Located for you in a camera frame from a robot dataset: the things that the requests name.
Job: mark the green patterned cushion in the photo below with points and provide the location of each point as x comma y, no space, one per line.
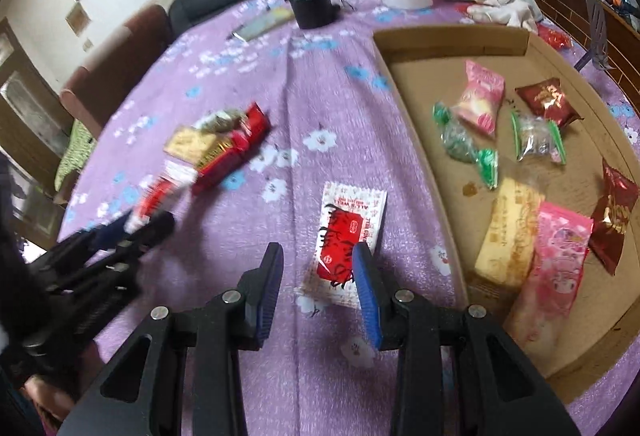
72,155

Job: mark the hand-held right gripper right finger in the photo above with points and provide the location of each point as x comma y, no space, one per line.
367,291

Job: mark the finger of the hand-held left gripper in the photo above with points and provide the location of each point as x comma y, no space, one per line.
107,231
150,231

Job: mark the thin book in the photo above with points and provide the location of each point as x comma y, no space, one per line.
260,23

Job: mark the purple plastic swatter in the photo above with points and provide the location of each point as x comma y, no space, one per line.
597,30

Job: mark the cardboard box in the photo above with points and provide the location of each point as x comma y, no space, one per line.
430,80

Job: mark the pink cartoon snack packet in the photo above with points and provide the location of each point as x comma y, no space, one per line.
480,95

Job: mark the brown armchair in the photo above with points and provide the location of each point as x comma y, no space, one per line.
120,60

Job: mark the red packet with green label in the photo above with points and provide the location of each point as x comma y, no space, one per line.
220,165
150,198

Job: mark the person's left hand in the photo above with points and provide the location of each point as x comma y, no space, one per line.
50,393

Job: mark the red plastic wrapper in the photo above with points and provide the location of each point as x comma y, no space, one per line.
555,35

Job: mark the white red sachet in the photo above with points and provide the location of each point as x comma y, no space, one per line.
345,236

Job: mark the red gold snack packet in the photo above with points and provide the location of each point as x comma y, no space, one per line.
612,216

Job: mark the clear green wrapped candy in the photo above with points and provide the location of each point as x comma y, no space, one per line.
537,138

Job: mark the black round device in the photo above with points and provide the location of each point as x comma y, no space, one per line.
312,10

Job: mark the dark red snack packet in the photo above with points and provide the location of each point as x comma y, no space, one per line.
547,100

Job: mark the yellow snack packet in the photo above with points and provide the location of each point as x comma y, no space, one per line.
507,236
187,143

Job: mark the green white snack packet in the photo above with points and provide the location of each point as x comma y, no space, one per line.
220,120

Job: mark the wooden door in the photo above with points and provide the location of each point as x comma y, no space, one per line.
25,125

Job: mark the white cloth pile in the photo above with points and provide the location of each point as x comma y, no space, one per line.
500,8

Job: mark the small wall plaque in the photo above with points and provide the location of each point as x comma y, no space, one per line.
77,18

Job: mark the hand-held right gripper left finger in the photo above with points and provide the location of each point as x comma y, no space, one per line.
270,286

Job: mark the long pink snack packet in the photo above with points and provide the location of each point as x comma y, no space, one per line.
550,276

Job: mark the purple floral tablecloth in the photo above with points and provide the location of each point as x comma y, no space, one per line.
325,90

